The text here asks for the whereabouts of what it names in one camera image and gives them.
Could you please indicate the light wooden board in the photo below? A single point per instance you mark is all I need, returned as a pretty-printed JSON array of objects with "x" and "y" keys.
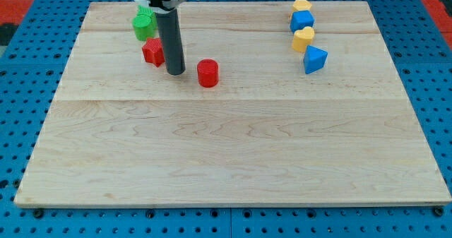
[{"x": 122, "y": 133}]

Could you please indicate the yellow hexagon block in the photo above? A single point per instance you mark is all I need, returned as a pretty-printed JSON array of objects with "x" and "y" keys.
[{"x": 301, "y": 5}]

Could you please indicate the red cylinder block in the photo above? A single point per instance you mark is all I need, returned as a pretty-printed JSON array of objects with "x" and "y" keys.
[{"x": 208, "y": 73}]

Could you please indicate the green cylinder block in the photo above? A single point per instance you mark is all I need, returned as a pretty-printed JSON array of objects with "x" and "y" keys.
[{"x": 144, "y": 27}]

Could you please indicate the blue triangle block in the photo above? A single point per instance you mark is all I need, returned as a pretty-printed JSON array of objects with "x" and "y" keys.
[{"x": 314, "y": 59}]

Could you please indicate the blue cube block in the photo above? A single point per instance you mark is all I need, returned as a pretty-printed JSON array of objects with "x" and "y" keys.
[{"x": 301, "y": 19}]

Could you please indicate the yellow heart block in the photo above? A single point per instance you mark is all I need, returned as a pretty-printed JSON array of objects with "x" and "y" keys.
[{"x": 302, "y": 38}]

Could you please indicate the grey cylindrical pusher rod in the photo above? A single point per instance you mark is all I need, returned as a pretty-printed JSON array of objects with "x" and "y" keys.
[{"x": 170, "y": 37}]

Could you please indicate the red star block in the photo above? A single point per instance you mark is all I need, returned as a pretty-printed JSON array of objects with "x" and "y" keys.
[{"x": 153, "y": 52}]

